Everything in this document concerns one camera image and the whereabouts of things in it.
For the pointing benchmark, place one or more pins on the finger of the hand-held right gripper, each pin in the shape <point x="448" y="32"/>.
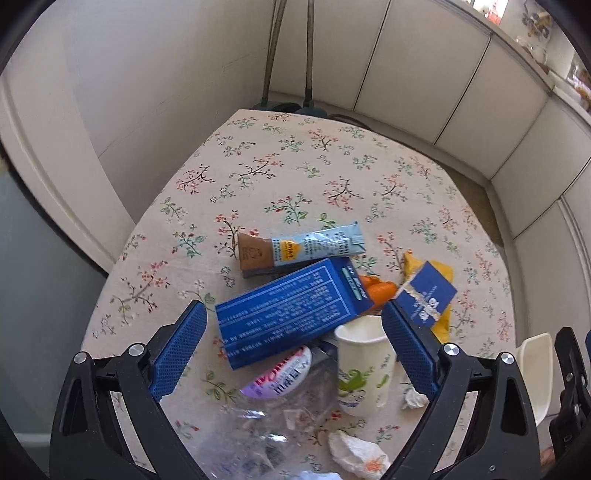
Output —
<point x="572" y="392"/>

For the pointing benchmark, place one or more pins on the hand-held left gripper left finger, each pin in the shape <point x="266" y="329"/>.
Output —
<point x="178" y="353"/>

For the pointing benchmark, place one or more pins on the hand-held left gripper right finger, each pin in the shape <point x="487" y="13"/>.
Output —
<point x="411" y="350"/>

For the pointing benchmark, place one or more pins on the dark blue torn card box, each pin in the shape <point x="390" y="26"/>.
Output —
<point x="427" y="293"/>

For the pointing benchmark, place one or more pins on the crushed clear plastic bottle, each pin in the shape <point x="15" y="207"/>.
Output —
<point x="281" y="415"/>

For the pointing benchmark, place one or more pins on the blue carton box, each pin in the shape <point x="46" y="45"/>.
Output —
<point x="291" y="309"/>

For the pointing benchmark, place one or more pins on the yellow snack packet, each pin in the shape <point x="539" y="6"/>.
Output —
<point x="441" y="323"/>

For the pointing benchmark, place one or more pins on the white plastic bin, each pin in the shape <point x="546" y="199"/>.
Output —
<point x="535" y="374"/>

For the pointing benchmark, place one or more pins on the small crumpled white tissue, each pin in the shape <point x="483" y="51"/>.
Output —
<point x="414" y="398"/>

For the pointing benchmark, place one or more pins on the white paper cup green print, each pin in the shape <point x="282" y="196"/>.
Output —
<point x="364" y="369"/>

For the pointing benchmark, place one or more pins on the orange wrapper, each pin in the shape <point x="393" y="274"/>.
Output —
<point x="381" y="290"/>

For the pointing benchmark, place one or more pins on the large crumpled white tissue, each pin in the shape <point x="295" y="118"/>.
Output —
<point x="358" y="454"/>

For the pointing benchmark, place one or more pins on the light blue and brown pouch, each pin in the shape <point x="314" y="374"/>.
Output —
<point x="300" y="247"/>

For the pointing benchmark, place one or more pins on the floral tablecloth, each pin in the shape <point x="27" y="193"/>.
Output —
<point x="295" y="180"/>

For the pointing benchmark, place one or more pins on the metal pole with dark base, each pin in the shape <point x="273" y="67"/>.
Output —
<point x="309" y="55"/>
<point x="274" y="55"/>

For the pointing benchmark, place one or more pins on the glass teapot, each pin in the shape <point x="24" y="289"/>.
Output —
<point x="538" y="53"/>

